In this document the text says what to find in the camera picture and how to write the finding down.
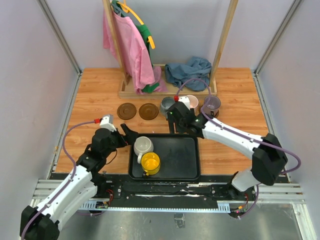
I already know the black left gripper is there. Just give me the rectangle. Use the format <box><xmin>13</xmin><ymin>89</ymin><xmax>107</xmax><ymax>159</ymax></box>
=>
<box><xmin>103</xmin><ymin>123</ymin><xmax>138</xmax><ymax>158</ymax></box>

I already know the white speckled mug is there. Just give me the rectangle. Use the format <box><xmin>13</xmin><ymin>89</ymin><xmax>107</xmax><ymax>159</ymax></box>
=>
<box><xmin>133</xmin><ymin>136</ymin><xmax>154</xmax><ymax>164</ymax></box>

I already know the brown wooden coaster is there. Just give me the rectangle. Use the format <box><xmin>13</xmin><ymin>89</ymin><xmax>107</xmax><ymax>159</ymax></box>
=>
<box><xmin>117</xmin><ymin>102</ymin><xmax>137</xmax><ymax>120</ymax></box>
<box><xmin>199</xmin><ymin>106</ymin><xmax>219</xmax><ymax>119</ymax></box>
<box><xmin>139</xmin><ymin>103</ymin><xmax>159</xmax><ymax>121</ymax></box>

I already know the grey mug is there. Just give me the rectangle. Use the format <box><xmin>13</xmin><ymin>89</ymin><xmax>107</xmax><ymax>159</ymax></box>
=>
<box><xmin>159</xmin><ymin>96</ymin><xmax>175</xmax><ymax>120</ymax></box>

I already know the pink mug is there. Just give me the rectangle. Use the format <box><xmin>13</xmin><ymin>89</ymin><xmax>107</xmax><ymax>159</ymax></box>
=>
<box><xmin>187</xmin><ymin>95</ymin><xmax>199</xmax><ymax>112</ymax></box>

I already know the yellow mug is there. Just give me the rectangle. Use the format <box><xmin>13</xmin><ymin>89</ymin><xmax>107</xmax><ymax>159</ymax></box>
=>
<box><xmin>141</xmin><ymin>152</ymin><xmax>161</xmax><ymax>177</ymax></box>

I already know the purple glass mug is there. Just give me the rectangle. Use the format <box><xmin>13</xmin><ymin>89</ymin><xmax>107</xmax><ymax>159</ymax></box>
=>
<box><xmin>203</xmin><ymin>95</ymin><xmax>221</xmax><ymax>109</ymax></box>

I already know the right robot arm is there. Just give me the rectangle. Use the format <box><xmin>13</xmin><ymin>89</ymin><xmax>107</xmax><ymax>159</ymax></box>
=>
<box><xmin>167</xmin><ymin>101</ymin><xmax>288</xmax><ymax>200</ymax></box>

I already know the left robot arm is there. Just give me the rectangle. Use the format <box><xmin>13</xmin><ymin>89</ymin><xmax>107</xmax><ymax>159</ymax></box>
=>
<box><xmin>19</xmin><ymin>123</ymin><xmax>139</xmax><ymax>240</ymax></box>

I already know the black plastic tray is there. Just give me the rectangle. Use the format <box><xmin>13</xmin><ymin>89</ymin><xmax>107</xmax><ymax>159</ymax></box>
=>
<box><xmin>128</xmin><ymin>133</ymin><xmax>201</xmax><ymax>181</ymax></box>

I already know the wooden clothes rack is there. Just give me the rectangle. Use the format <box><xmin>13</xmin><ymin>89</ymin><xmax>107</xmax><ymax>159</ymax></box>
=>
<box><xmin>102</xmin><ymin>0</ymin><xmax>238</xmax><ymax>99</ymax></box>

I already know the blue crumpled cloth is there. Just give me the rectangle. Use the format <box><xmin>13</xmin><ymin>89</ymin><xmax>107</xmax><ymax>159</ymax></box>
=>
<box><xmin>164</xmin><ymin>56</ymin><xmax>212</xmax><ymax>92</ymax></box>

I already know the pink shirt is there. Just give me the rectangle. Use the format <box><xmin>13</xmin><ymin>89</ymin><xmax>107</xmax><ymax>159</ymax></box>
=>
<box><xmin>102</xmin><ymin>8</ymin><xmax>169</xmax><ymax>95</ymax></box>

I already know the green garment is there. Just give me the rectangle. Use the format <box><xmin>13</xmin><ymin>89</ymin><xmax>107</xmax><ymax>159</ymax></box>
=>
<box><xmin>111</xmin><ymin>0</ymin><xmax>161</xmax><ymax>94</ymax></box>

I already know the yellow clothes hanger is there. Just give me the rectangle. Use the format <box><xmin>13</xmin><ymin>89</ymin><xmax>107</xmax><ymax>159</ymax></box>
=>
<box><xmin>117</xmin><ymin>0</ymin><xmax>156</xmax><ymax>50</ymax></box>

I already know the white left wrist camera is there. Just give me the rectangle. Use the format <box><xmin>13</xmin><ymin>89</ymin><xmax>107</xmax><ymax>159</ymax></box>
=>
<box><xmin>99</xmin><ymin>114</ymin><xmax>117</xmax><ymax>132</ymax></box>

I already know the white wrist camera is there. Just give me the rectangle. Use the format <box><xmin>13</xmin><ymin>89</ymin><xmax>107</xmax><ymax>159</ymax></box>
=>
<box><xmin>99</xmin><ymin>114</ymin><xmax>117</xmax><ymax>132</ymax></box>
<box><xmin>178</xmin><ymin>95</ymin><xmax>191</xmax><ymax>109</ymax></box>

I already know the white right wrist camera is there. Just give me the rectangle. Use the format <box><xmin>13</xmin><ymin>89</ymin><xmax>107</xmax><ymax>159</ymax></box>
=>
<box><xmin>178</xmin><ymin>95</ymin><xmax>191</xmax><ymax>109</ymax></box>

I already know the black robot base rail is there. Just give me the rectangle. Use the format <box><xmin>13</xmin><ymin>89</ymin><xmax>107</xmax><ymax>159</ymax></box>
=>
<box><xmin>94</xmin><ymin>174</ymin><xmax>257</xmax><ymax>210</ymax></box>

